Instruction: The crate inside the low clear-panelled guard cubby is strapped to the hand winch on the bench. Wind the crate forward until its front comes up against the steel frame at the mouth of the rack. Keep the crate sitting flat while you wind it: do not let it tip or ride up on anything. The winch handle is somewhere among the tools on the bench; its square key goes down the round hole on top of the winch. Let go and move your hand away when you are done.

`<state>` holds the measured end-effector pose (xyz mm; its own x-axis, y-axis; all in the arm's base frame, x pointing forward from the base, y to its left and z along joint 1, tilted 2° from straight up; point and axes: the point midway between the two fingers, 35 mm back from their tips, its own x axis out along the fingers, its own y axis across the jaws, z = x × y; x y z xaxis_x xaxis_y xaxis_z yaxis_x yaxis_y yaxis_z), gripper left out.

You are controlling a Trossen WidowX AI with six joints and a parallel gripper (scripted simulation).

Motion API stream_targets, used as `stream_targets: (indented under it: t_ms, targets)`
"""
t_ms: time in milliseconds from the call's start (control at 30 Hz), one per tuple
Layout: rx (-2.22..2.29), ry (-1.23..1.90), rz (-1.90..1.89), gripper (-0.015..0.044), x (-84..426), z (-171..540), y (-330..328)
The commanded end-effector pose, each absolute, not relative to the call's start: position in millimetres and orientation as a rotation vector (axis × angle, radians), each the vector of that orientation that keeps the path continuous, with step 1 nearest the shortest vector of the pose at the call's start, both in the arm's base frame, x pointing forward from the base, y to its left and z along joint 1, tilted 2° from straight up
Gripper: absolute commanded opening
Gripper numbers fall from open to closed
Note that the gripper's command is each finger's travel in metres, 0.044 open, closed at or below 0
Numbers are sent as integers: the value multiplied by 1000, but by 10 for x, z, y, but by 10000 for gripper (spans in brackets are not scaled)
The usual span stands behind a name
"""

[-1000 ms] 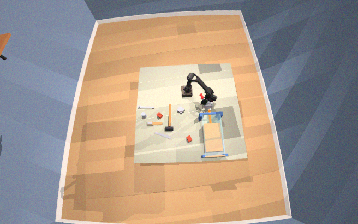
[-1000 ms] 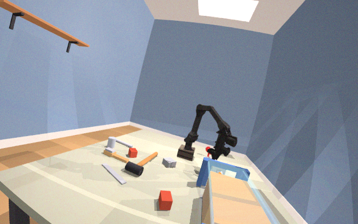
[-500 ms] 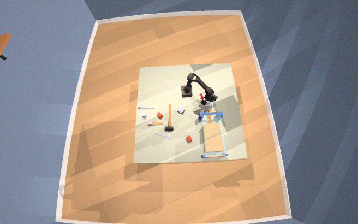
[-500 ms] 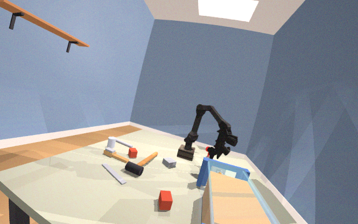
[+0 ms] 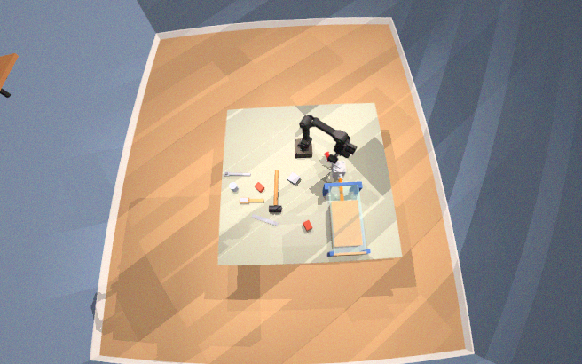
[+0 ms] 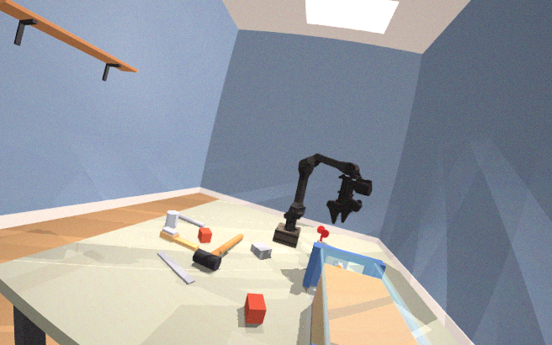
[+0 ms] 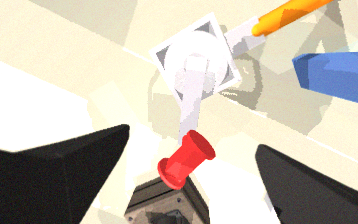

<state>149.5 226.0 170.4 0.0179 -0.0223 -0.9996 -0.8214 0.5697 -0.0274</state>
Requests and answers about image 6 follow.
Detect black mallet with wooden handle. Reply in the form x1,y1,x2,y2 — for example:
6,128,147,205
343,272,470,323
192,234,244,270

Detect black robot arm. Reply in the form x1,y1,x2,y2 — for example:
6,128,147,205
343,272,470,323
284,153,372,232

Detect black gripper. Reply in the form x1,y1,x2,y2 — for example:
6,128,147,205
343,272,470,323
326,189,354,224

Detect grey cylinder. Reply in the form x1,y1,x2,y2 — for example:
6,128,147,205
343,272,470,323
165,210,179,229

